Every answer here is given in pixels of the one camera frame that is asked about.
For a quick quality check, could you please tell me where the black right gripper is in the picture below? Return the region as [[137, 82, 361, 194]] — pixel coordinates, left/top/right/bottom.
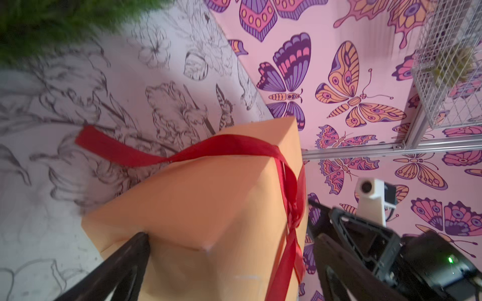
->
[[308, 199, 400, 282]]

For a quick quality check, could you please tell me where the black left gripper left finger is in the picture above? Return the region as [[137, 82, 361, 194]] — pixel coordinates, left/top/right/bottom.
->
[[56, 232, 151, 301]]

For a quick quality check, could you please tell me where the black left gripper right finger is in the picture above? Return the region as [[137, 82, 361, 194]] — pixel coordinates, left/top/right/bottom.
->
[[314, 234, 406, 300]]

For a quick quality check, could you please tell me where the red satin ribbon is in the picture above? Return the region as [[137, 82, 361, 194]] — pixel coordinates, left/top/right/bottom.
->
[[74, 125, 308, 301]]

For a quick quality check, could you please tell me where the green plant in basket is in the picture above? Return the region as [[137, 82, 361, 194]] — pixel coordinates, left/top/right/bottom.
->
[[431, 46, 473, 88]]

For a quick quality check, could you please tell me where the green artificial grass mat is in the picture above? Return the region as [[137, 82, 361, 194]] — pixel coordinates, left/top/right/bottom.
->
[[1, 1, 172, 66]]

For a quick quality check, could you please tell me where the white wire basket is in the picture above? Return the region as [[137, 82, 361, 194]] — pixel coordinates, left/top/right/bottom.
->
[[412, 1, 481, 129]]

